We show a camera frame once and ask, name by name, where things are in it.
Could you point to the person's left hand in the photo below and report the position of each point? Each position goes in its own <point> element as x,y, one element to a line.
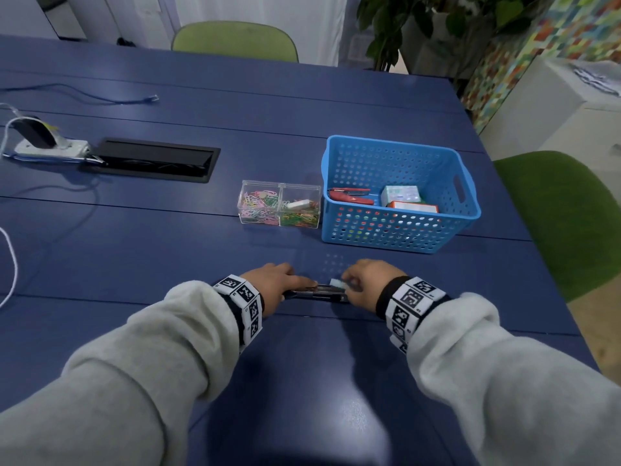
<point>266,282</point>

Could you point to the person's right hand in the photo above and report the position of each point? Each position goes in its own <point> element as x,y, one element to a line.
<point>366,283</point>

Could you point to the person's right fingers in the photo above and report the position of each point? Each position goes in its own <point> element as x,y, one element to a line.
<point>353,281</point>

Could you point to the person's left fingers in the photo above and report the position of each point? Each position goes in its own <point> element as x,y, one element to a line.
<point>296,281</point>

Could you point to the small staple box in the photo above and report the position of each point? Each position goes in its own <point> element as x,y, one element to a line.
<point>337,285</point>

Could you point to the black stapler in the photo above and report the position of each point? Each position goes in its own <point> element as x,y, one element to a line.
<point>318,293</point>

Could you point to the person's right forearm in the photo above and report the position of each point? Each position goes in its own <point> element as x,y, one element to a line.
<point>509,388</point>

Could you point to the person's left forearm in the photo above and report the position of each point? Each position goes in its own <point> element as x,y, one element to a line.
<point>121,378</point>

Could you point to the left wrist marker band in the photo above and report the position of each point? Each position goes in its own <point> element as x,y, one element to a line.
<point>244,305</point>

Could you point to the wrist marker band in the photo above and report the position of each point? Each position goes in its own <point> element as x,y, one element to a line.
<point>244,305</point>
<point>410,308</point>

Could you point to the right wrist marker band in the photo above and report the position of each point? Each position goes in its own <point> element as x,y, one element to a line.
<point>410,308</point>

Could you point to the blue plastic basket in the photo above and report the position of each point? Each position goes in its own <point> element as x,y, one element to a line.
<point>388,223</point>

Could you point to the clear box of coloured paperclips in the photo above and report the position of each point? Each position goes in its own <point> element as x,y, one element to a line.
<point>300,208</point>

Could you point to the clear box of pastel paperclips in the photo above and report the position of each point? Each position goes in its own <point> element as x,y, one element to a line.
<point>258,204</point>

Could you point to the red stapler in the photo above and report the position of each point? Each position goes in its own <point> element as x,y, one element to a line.
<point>350,195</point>

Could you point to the orange white small box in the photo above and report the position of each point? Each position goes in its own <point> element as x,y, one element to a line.
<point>412,207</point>

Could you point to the white green small box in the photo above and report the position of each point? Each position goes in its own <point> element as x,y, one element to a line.
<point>400,194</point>

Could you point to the green chair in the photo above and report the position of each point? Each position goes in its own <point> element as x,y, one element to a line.
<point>565,213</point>
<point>235,41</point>

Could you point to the white cabinet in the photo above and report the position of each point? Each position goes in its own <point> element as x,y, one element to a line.
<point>558,116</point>

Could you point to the potted green plant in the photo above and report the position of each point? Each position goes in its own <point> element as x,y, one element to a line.
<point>427,24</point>

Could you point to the white power strip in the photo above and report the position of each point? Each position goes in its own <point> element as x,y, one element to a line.
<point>51,149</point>

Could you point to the colourful mosaic panel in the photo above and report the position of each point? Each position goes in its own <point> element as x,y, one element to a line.
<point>529,48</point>

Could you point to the black power adapter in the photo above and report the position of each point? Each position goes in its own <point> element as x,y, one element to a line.
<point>35,133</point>

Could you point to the papers on cabinet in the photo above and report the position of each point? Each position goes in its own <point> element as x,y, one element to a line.
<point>596,75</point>

